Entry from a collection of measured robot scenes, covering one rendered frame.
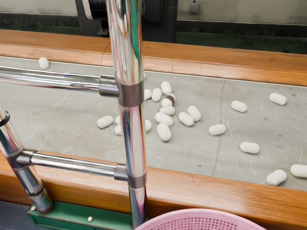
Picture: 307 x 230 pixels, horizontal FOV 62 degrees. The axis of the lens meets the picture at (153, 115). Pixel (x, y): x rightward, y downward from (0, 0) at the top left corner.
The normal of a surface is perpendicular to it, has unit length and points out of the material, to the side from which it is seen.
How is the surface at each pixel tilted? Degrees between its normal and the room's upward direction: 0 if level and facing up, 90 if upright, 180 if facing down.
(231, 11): 89
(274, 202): 0
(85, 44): 0
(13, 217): 0
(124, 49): 90
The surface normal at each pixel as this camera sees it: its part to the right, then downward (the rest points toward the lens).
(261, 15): -0.11, 0.65
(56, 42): 0.00, -0.74
